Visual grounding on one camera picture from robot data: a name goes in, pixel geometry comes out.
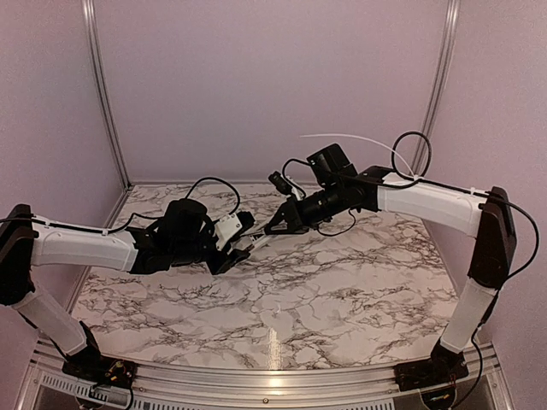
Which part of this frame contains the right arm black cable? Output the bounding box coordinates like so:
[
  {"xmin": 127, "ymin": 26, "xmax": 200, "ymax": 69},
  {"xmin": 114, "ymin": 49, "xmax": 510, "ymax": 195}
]
[{"xmin": 281, "ymin": 131, "xmax": 539, "ymax": 385}]

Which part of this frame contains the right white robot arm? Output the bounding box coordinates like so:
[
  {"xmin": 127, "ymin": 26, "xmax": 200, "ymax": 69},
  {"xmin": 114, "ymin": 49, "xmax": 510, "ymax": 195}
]
[{"xmin": 265, "ymin": 143, "xmax": 516, "ymax": 383}]

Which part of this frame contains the left aluminium frame post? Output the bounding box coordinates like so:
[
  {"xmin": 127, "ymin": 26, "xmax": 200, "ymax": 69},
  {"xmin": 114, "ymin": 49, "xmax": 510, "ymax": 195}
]
[{"xmin": 81, "ymin": 0, "xmax": 132, "ymax": 191}]

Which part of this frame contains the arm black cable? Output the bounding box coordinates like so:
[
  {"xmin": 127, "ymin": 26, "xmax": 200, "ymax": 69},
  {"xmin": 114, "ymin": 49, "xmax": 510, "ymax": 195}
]
[
  {"xmin": 0, "ymin": 177, "xmax": 241, "ymax": 236},
  {"xmin": 281, "ymin": 131, "xmax": 539, "ymax": 385}
]

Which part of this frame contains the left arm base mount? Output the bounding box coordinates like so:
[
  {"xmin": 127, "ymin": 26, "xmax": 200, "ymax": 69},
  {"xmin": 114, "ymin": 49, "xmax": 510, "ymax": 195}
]
[{"xmin": 62, "ymin": 321, "xmax": 137, "ymax": 390}]

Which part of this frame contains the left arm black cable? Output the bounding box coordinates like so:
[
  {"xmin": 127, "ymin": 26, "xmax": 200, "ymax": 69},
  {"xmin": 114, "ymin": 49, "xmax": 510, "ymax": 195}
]
[{"xmin": 0, "ymin": 177, "xmax": 241, "ymax": 236}]

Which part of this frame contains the right aluminium frame post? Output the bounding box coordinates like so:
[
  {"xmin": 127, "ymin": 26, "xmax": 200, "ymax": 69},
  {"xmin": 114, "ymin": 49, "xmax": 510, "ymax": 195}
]
[{"xmin": 412, "ymin": 0, "xmax": 462, "ymax": 176}]

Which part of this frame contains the white remote control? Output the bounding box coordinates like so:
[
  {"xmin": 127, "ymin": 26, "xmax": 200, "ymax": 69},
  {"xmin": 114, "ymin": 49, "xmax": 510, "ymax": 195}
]
[{"xmin": 232, "ymin": 232, "xmax": 274, "ymax": 253}]

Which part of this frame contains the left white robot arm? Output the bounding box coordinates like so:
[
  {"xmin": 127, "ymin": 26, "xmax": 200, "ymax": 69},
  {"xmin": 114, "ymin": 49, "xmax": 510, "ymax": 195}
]
[{"xmin": 1, "ymin": 199, "xmax": 255, "ymax": 380}]

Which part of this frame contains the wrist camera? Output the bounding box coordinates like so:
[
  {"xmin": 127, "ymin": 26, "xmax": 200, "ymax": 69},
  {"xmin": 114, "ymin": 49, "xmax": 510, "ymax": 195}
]
[
  {"xmin": 268, "ymin": 171, "xmax": 306, "ymax": 201},
  {"xmin": 214, "ymin": 211, "xmax": 256, "ymax": 251}
]

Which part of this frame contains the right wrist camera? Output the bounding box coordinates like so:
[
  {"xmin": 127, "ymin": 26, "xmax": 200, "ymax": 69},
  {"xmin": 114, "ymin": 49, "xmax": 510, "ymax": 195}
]
[{"xmin": 268, "ymin": 171, "xmax": 306, "ymax": 201}]

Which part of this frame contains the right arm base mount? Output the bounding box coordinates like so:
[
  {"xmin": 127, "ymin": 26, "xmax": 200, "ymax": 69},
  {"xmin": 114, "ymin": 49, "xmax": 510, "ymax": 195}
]
[{"xmin": 393, "ymin": 341, "xmax": 469, "ymax": 391}]

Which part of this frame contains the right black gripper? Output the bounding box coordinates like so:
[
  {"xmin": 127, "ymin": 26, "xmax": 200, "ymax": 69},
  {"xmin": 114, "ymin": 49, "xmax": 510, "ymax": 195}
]
[{"xmin": 265, "ymin": 181, "xmax": 346, "ymax": 234}]

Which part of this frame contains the aluminium frame post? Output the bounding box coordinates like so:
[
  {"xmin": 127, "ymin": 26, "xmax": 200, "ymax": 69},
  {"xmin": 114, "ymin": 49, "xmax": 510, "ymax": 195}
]
[
  {"xmin": 412, "ymin": 0, "xmax": 462, "ymax": 176},
  {"xmin": 81, "ymin": 0, "xmax": 132, "ymax": 191}
]

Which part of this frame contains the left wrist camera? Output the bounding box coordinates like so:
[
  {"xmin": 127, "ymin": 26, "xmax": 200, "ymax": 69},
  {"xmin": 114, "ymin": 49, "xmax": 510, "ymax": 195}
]
[{"xmin": 214, "ymin": 211, "xmax": 256, "ymax": 251}]

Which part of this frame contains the white zip tie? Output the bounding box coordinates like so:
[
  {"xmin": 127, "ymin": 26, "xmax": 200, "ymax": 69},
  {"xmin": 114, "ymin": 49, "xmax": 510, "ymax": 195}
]
[{"xmin": 298, "ymin": 133, "xmax": 422, "ymax": 183}]

